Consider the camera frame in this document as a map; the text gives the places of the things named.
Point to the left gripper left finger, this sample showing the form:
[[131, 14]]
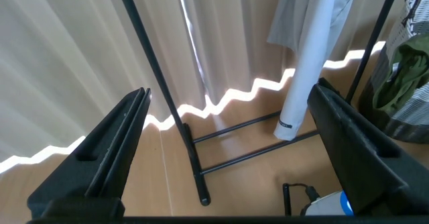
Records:
[[100, 163]]

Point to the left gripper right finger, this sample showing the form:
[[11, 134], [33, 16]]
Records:
[[368, 163]]

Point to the green garment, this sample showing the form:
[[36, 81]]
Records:
[[405, 76]]

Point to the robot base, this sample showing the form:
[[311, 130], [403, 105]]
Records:
[[330, 205]]

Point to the black clothes rack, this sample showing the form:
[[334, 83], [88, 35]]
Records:
[[157, 76]]

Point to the white laundry basket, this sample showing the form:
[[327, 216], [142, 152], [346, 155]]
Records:
[[415, 16]]

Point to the beige curtain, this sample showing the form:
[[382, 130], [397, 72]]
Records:
[[67, 66]]

